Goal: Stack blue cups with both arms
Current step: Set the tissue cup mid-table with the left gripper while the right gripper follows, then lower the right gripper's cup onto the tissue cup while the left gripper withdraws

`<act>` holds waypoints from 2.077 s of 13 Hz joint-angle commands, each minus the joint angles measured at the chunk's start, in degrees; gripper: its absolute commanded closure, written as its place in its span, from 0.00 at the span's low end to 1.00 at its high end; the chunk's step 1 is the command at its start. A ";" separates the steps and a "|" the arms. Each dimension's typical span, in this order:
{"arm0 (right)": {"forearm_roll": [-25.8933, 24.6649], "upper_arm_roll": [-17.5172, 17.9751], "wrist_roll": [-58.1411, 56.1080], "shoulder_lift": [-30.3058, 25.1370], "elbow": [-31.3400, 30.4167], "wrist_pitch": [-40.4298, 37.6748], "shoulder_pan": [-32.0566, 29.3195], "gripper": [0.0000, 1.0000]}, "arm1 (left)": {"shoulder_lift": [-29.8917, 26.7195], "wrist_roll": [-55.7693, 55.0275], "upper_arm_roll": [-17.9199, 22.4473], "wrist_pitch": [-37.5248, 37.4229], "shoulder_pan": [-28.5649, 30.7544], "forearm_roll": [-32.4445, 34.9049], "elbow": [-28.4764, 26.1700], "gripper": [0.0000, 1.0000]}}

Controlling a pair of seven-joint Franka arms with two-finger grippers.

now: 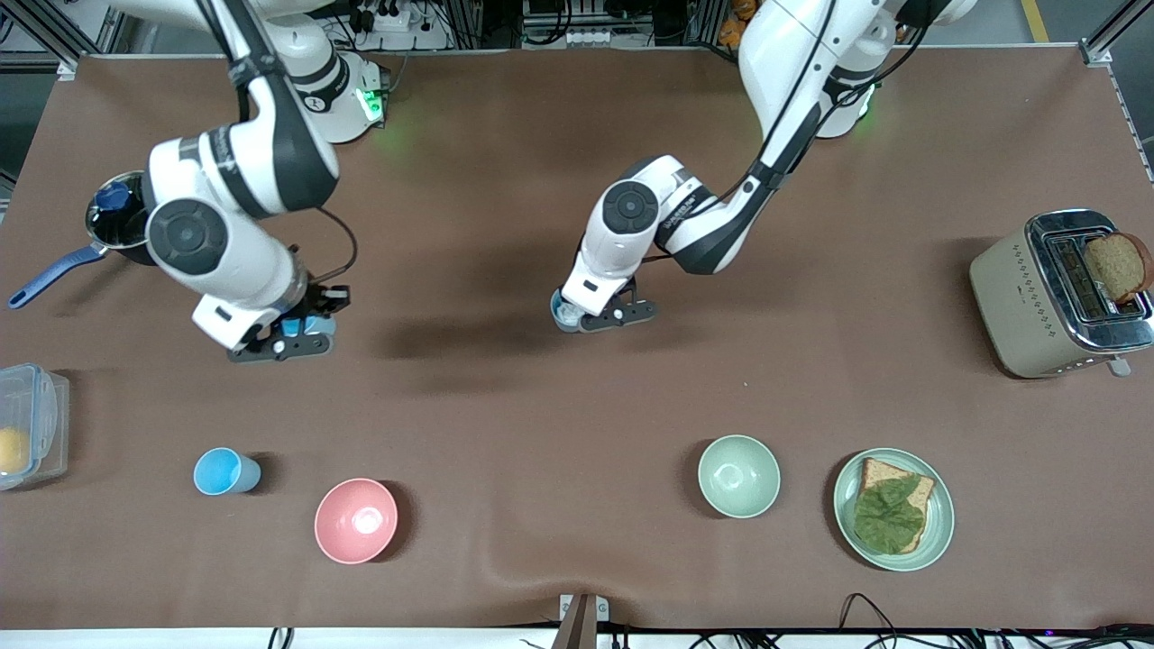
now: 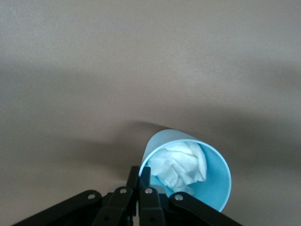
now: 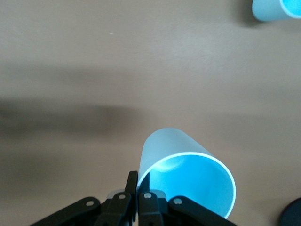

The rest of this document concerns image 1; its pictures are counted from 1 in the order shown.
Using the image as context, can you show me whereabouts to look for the bag of orange bread rolls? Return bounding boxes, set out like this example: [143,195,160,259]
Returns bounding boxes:
[719,0,756,48]

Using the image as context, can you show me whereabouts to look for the plain blue cup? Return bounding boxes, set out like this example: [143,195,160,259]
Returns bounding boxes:
[275,310,337,343]
[193,447,262,497]

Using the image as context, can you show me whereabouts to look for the yellow food piece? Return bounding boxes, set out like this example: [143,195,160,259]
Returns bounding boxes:
[0,427,32,475]

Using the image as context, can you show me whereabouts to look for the pink bowl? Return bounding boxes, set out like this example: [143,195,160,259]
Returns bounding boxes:
[314,478,399,566]

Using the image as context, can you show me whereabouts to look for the bare brown bread slice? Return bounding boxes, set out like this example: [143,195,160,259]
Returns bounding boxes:
[1084,232,1153,305]

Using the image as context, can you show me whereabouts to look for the pale green plate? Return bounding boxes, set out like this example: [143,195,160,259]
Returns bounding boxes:
[832,447,956,572]

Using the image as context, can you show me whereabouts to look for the white power strip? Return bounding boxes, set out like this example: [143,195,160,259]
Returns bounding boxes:
[353,0,414,33]

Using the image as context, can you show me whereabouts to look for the pale green bowl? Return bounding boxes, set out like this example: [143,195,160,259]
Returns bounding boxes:
[697,434,782,520]

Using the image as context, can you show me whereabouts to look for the blue cup with white filling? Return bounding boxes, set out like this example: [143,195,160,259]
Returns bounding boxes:
[549,288,586,334]

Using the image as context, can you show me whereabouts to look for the green lettuce leaf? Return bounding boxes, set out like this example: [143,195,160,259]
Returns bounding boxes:
[853,476,927,555]

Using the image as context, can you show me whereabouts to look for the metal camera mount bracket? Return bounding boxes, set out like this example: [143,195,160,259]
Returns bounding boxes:
[552,593,610,649]

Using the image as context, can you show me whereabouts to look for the clear plastic lidded container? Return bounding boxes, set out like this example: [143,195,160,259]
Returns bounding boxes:
[0,363,71,492]

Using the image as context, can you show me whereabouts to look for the beige and chrome toaster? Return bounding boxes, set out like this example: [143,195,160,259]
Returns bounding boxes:
[969,209,1154,379]

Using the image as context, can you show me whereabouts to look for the black pot with blue handle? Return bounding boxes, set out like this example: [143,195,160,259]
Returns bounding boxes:
[7,170,160,311]

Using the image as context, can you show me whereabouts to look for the brown bread slice with leaf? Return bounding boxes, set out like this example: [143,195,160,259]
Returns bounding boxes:
[856,457,937,554]

